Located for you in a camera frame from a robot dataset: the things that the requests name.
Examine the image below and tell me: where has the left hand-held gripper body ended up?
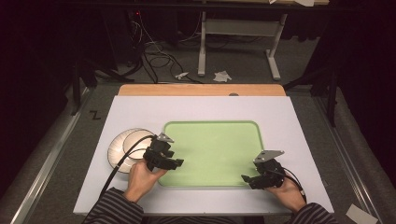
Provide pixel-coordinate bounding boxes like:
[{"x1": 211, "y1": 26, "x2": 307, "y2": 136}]
[{"x1": 143, "y1": 133, "x2": 176, "y2": 172}]

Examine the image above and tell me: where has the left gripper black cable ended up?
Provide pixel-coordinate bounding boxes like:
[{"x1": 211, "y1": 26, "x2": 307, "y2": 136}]
[{"x1": 98, "y1": 133, "x2": 157, "y2": 201}]

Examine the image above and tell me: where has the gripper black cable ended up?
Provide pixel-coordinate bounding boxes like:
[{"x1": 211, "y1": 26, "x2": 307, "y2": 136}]
[
  {"x1": 98, "y1": 133, "x2": 157, "y2": 201},
  {"x1": 280, "y1": 167, "x2": 308, "y2": 203}
]

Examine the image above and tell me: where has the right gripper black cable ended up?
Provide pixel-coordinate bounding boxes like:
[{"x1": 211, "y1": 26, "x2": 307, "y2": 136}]
[{"x1": 280, "y1": 167, "x2": 308, "y2": 203}]

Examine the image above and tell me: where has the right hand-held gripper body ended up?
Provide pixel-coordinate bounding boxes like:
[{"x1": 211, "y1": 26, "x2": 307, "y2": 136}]
[{"x1": 252, "y1": 149, "x2": 287, "y2": 189}]

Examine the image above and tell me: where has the light green tray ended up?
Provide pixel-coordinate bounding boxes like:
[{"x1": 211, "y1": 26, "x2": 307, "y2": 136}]
[{"x1": 157, "y1": 120, "x2": 265, "y2": 189}]

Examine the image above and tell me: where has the white table board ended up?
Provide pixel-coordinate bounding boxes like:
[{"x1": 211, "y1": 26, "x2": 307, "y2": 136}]
[{"x1": 73, "y1": 95, "x2": 335, "y2": 217}]

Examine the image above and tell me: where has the flat white paper sheet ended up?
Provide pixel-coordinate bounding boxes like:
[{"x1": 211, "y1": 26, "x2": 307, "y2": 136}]
[{"x1": 345, "y1": 203, "x2": 379, "y2": 224}]

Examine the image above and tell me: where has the white metal desk frame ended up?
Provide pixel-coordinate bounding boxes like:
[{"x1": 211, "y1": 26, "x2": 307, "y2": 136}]
[{"x1": 197, "y1": 10, "x2": 290, "y2": 81}]

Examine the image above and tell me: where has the metal floor rail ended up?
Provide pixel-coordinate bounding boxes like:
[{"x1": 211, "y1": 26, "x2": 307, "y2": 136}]
[
  {"x1": 9, "y1": 88, "x2": 95, "y2": 224},
  {"x1": 313, "y1": 95, "x2": 385, "y2": 224}
]

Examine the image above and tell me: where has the person's left hand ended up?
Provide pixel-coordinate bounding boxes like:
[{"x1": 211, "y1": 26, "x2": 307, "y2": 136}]
[{"x1": 123, "y1": 160, "x2": 169, "y2": 203}]

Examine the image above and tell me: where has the large white ribbed plate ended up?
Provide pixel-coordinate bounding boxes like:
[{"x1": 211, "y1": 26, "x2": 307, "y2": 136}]
[{"x1": 106, "y1": 127, "x2": 157, "y2": 175}]

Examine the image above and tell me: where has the black stand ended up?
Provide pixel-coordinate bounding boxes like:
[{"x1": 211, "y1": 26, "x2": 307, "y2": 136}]
[
  {"x1": 282, "y1": 67, "x2": 341, "y2": 128},
  {"x1": 69, "y1": 58, "x2": 98, "y2": 117}
]

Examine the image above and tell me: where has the small white plate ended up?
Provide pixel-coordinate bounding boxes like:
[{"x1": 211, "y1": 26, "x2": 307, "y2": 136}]
[{"x1": 122, "y1": 129, "x2": 156, "y2": 161}]

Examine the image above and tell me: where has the person's right hand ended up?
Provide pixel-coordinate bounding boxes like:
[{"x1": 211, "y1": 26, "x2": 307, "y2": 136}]
[{"x1": 265, "y1": 175, "x2": 308, "y2": 215}]

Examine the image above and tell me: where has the tangle of floor cables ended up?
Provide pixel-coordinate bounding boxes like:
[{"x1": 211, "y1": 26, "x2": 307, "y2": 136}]
[{"x1": 129, "y1": 10, "x2": 205, "y2": 85}]

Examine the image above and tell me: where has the crumpled white paper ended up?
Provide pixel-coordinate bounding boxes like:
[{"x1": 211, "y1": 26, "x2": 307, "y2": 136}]
[{"x1": 212, "y1": 70, "x2": 233, "y2": 83}]

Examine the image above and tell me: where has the wooden table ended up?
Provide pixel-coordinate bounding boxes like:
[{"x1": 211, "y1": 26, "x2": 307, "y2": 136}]
[{"x1": 118, "y1": 83, "x2": 287, "y2": 97}]

